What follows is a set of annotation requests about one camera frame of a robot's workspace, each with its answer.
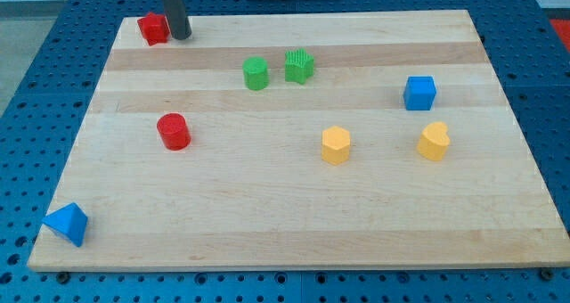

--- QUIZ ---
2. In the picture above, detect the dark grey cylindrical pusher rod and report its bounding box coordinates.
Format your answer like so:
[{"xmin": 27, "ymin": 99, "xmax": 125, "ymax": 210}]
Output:
[{"xmin": 161, "ymin": 0, "xmax": 191, "ymax": 40}]

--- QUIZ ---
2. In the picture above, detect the blue triangle block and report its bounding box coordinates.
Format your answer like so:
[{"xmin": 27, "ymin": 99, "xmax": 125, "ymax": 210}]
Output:
[{"xmin": 42, "ymin": 202, "xmax": 88, "ymax": 247}]

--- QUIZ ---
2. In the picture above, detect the yellow heart block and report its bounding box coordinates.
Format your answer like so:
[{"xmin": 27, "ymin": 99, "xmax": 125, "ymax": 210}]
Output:
[{"xmin": 416, "ymin": 121, "xmax": 451, "ymax": 161}]

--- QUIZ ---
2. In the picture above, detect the green cylinder block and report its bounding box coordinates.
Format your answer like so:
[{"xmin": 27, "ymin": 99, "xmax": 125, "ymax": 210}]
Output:
[{"xmin": 242, "ymin": 56, "xmax": 269, "ymax": 91}]

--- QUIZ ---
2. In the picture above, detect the yellow hexagon block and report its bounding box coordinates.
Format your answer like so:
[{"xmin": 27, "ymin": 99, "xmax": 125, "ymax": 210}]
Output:
[{"xmin": 322, "ymin": 126, "xmax": 351, "ymax": 165}]

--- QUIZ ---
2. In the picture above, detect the green star block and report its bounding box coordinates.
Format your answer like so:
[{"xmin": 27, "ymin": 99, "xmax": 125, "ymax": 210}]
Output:
[{"xmin": 285, "ymin": 48, "xmax": 314, "ymax": 85}]

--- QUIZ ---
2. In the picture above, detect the blue cube block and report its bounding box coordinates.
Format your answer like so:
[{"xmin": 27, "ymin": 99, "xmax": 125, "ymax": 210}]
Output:
[{"xmin": 403, "ymin": 76, "xmax": 437, "ymax": 111}]

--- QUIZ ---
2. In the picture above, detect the light wooden board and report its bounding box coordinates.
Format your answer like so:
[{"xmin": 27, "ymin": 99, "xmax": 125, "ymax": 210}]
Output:
[{"xmin": 28, "ymin": 10, "xmax": 569, "ymax": 272}]

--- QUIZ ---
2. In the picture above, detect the red cylinder block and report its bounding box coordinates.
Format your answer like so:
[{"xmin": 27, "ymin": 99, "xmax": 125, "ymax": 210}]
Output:
[{"xmin": 157, "ymin": 113, "xmax": 191, "ymax": 151}]

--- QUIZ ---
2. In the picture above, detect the red star block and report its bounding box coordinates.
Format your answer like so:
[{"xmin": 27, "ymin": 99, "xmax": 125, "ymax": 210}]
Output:
[{"xmin": 137, "ymin": 12, "xmax": 170, "ymax": 46}]

